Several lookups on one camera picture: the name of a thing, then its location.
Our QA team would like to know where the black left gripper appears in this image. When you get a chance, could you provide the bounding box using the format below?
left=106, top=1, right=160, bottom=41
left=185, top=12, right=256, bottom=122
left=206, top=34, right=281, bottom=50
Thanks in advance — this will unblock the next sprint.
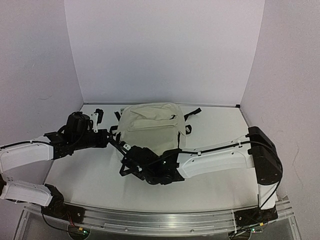
left=72, top=128, right=112, bottom=151

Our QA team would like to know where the cream white backpack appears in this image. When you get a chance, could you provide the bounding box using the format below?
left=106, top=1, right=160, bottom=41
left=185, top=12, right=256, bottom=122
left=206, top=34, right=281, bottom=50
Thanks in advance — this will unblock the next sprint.
left=110, top=102, right=202, bottom=156

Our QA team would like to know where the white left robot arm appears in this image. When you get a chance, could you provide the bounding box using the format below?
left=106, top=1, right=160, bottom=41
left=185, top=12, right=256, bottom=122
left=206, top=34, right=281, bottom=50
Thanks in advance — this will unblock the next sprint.
left=0, top=129, right=131, bottom=218

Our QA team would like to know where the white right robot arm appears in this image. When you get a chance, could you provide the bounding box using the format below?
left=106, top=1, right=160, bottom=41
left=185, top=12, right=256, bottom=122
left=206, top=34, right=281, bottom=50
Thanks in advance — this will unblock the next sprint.
left=119, top=126, right=283, bottom=211

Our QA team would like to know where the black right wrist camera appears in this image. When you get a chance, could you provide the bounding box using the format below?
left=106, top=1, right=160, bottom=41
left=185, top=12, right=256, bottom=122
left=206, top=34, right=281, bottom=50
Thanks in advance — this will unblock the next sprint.
left=121, top=142, right=131, bottom=151

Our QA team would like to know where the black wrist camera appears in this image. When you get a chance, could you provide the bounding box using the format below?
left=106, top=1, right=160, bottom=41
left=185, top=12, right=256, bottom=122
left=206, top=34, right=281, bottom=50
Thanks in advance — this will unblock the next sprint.
left=64, top=111, right=90, bottom=136
left=121, top=142, right=131, bottom=151

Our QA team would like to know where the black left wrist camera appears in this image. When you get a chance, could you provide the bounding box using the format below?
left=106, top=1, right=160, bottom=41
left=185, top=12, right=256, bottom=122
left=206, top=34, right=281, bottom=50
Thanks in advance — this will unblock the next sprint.
left=64, top=111, right=90, bottom=136

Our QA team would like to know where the aluminium front rail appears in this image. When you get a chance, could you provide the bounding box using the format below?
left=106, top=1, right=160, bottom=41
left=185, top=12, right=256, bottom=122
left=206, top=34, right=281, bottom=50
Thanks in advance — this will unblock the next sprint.
left=40, top=200, right=301, bottom=240

